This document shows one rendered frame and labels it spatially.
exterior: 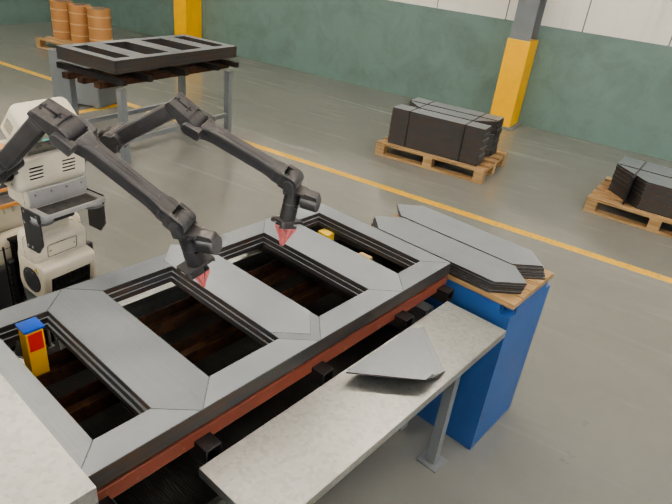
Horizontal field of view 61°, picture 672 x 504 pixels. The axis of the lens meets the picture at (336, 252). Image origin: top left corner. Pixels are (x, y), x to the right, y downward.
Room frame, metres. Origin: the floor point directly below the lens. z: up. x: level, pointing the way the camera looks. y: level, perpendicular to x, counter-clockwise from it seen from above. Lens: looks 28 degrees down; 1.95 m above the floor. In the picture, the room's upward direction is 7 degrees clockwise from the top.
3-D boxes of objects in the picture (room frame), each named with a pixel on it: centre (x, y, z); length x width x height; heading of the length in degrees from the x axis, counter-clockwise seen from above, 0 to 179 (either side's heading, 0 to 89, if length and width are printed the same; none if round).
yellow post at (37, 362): (1.32, 0.86, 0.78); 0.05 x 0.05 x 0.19; 52
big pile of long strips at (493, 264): (2.31, -0.52, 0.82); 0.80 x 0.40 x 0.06; 52
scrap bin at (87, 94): (6.64, 3.13, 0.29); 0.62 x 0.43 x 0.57; 78
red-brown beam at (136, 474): (1.46, 0.05, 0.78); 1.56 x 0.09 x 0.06; 142
